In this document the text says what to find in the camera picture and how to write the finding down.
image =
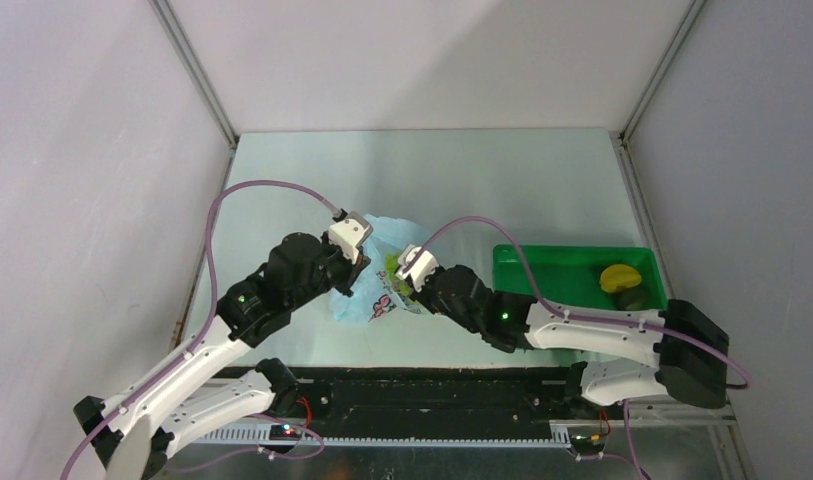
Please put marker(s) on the light blue plastic bag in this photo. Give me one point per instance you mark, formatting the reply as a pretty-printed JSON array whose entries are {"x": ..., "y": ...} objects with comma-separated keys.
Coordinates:
[{"x": 371, "y": 297}]

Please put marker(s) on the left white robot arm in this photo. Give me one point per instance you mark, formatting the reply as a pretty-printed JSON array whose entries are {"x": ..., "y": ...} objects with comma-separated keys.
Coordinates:
[{"x": 153, "y": 419}]

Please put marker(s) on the aluminium frame post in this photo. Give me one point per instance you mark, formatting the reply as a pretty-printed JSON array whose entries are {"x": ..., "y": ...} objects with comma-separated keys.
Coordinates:
[
  {"x": 173, "y": 27},
  {"x": 662, "y": 68}
]

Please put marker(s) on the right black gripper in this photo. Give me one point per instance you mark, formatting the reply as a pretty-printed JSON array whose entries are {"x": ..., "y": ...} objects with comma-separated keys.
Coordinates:
[{"x": 422, "y": 295}]

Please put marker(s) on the green plastic tray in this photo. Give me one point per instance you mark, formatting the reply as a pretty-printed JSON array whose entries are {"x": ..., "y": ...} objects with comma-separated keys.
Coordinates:
[{"x": 570, "y": 274}]

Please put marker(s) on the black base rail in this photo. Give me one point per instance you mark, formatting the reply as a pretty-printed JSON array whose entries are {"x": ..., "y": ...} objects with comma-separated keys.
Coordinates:
[{"x": 444, "y": 404}]

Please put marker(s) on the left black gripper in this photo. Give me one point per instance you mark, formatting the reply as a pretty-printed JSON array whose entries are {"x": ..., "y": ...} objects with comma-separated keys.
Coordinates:
[{"x": 351, "y": 270}]

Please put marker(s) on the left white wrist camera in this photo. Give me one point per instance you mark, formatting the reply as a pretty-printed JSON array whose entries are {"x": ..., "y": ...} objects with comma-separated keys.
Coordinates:
[{"x": 349, "y": 232}]

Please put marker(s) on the dark green fake avocado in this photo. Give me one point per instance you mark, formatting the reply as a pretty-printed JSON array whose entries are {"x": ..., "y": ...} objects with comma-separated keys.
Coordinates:
[{"x": 632, "y": 299}]

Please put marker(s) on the left aluminium frame post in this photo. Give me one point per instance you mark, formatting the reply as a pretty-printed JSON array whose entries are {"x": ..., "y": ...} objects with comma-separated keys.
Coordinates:
[{"x": 173, "y": 27}]

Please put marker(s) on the right aluminium frame post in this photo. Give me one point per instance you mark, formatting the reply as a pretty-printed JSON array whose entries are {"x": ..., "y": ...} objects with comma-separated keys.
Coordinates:
[{"x": 662, "y": 68}]

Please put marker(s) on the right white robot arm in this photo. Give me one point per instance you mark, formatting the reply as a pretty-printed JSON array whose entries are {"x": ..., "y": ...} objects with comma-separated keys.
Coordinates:
[{"x": 678, "y": 351}]

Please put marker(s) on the green fake grapes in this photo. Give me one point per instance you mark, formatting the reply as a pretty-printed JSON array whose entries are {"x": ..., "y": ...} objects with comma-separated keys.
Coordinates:
[{"x": 400, "y": 291}]

